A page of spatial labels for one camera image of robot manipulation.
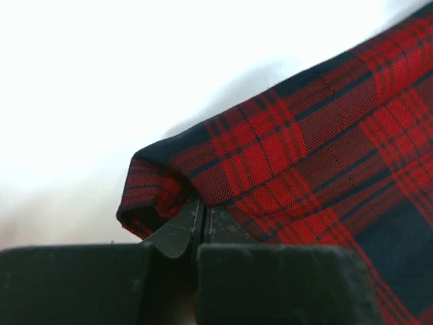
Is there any red black plaid skirt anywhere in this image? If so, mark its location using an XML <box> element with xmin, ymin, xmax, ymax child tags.
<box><xmin>116</xmin><ymin>4</ymin><xmax>432</xmax><ymax>324</ymax></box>

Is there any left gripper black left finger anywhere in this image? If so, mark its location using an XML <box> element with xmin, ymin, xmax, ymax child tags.
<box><xmin>1</xmin><ymin>198</ymin><xmax>203</xmax><ymax>324</ymax></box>

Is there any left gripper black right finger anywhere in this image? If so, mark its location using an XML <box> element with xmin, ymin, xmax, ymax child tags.
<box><xmin>198</xmin><ymin>207</ymin><xmax>383</xmax><ymax>324</ymax></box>

